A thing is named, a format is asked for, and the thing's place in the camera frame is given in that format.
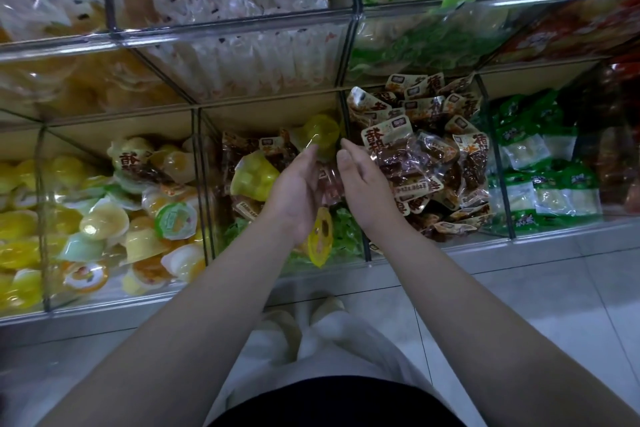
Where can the pile of pastel jelly cups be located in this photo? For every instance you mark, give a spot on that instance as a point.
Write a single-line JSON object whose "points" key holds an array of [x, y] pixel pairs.
{"points": [[105, 221]]}

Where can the person's left hand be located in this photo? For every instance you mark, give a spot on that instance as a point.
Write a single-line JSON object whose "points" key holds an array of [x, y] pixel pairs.
{"points": [[292, 197]]}

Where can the pile of yellow jelly cups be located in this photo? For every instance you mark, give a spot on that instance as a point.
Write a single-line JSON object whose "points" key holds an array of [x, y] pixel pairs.
{"points": [[20, 251]]}

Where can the person's right hand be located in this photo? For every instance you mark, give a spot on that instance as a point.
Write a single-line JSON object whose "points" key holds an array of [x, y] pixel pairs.
{"points": [[368, 191]]}

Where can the person's left forearm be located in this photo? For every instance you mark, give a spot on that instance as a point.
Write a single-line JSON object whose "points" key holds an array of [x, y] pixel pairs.
{"points": [[170, 342]]}

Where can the pile of brown snack packets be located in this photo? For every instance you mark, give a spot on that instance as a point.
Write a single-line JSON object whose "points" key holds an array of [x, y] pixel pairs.
{"points": [[430, 161]]}

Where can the person's right forearm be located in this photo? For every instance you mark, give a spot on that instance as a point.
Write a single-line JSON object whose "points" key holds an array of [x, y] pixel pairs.
{"points": [[520, 332]]}

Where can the pile of green bamboo packets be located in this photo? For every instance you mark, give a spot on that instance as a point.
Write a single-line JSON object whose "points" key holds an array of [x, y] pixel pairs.
{"points": [[540, 151]]}

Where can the light grey shorts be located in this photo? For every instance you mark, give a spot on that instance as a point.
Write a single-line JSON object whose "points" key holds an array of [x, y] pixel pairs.
{"points": [[340, 357]]}

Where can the black shirt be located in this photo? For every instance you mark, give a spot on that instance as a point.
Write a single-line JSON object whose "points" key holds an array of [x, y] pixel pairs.
{"points": [[340, 404]]}

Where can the light shoe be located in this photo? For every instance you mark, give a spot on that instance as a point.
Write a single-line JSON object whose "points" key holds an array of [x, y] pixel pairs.
{"points": [[282, 332], [322, 317]]}

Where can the pile of glossy red snacks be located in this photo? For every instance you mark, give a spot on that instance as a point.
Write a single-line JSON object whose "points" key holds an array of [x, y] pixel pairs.
{"points": [[625, 141]]}

